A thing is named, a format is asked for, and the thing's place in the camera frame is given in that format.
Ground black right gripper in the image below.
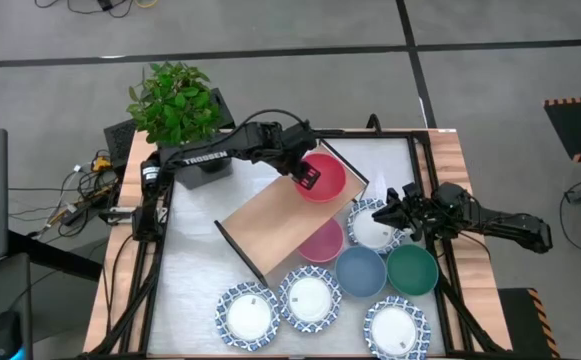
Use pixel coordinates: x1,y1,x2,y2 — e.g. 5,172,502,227
370,181,447,243

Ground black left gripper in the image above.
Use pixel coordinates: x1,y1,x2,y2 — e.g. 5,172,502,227
275,121,322,192

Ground red plastic bowl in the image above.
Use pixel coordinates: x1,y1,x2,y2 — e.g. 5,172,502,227
293,152,347,204

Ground blue-white patterned paper bowl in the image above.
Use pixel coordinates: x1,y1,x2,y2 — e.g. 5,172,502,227
277,264,344,334
362,294,432,360
346,197,407,255
214,281,282,352

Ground green plastic bowl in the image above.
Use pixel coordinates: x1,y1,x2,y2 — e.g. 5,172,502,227
385,243,440,297

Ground blue plastic bowl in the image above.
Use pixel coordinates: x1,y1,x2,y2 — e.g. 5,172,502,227
334,245,388,299

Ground pink plastic bowl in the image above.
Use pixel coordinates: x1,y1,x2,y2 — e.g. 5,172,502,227
297,217,346,265

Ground black plant pot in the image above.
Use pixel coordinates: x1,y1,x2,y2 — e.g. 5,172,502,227
197,155,231,175

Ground green leafy plant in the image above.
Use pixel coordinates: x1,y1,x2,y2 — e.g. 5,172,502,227
126,60,223,146

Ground black hazard-striped floor mat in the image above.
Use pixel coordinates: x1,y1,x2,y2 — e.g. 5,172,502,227
498,287,562,360
543,94,581,164

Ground black floor beam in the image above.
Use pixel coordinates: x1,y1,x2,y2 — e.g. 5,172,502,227
7,229,104,282

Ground dark grey desk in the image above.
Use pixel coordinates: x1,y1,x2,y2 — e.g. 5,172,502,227
0,252,34,360

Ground black computer mouse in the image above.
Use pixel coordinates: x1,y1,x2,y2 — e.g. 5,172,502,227
0,309,24,360

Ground black aluminium table frame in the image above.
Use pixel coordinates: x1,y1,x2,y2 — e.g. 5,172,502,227
77,113,514,360

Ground silver metal mounting bracket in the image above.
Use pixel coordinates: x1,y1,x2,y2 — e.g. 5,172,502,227
98,205,169,226

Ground tangled floor cable bundle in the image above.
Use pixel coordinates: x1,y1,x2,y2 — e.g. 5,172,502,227
8,149,121,241

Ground black floor cables with adapter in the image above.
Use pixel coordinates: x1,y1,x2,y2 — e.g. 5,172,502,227
33,0,160,20

